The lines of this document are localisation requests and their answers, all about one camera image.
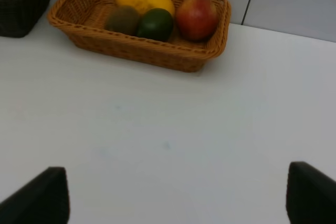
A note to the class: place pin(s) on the brown kiwi fruit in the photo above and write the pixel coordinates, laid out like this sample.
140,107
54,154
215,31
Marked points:
124,19

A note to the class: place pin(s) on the dark brown wicker basket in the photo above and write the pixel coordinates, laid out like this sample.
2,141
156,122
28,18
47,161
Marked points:
18,17

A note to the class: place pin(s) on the orange wicker basket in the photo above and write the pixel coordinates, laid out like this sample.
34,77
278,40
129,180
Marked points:
83,22

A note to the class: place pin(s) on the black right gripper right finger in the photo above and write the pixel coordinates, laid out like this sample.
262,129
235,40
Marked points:
310,196

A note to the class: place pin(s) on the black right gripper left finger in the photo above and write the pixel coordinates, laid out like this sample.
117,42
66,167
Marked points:
45,199

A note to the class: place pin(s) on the red pomegranate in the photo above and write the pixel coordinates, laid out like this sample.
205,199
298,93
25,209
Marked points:
196,19

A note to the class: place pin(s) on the green avocado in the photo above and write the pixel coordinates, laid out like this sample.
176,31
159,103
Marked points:
156,24

